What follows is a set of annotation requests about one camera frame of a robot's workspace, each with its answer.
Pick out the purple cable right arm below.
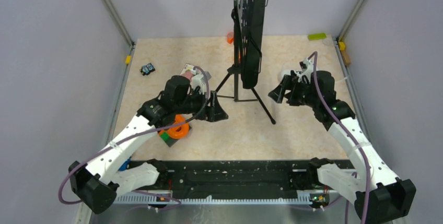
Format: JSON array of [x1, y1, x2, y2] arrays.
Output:
[[308, 51, 371, 224]]

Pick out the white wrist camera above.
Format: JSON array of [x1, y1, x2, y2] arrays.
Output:
[[190, 73, 206, 95], [298, 57, 314, 84]]

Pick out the orange ring toy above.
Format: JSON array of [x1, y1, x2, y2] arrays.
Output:
[[158, 114, 191, 141]]

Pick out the small black blue toy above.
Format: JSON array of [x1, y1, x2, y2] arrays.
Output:
[[139, 63, 156, 76]]

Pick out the grey base plate green block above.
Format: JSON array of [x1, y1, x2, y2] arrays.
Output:
[[161, 127, 192, 147]]

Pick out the pink white card box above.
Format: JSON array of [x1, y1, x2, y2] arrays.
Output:
[[180, 63, 212, 82]]

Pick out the yellow corner clip right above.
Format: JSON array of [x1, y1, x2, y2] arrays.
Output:
[[338, 41, 346, 51]]

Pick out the yellow clip left rail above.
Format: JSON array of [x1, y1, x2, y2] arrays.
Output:
[[125, 55, 131, 65]]

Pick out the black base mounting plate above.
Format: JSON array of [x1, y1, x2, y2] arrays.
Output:
[[130, 159, 357, 201]]

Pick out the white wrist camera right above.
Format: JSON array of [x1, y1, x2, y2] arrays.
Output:
[[298, 57, 314, 84]]

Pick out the black music stand tripod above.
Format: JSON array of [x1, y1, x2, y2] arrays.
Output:
[[215, 0, 276, 125]]

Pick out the black white sneaker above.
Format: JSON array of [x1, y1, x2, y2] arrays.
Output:
[[277, 68, 349, 84]]

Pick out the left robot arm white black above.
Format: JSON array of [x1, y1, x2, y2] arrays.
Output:
[[66, 75, 228, 214]]

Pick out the wooden block right rail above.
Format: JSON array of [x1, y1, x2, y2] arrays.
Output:
[[340, 50, 352, 66]]

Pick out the white slotted cable duct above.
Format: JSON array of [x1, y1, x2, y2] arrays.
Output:
[[114, 190, 323, 205]]

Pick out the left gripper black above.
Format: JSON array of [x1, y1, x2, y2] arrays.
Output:
[[174, 88, 228, 122]]

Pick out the lime green block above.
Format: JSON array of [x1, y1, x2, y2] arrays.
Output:
[[307, 33, 327, 41]]

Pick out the orange plastic cup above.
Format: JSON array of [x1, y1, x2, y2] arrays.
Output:
[[226, 32, 234, 44]]

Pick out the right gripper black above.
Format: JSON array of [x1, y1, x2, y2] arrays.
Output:
[[269, 74, 319, 108]]

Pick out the blue toy car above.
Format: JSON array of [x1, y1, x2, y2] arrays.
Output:
[[118, 157, 131, 171]]

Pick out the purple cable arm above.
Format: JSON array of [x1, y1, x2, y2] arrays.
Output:
[[58, 65, 211, 205], [308, 51, 371, 224]]

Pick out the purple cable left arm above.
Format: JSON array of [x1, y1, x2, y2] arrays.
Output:
[[58, 65, 211, 205]]

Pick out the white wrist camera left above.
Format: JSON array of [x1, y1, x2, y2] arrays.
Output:
[[190, 73, 206, 95]]

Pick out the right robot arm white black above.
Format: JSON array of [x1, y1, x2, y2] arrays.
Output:
[[268, 70, 416, 223]]

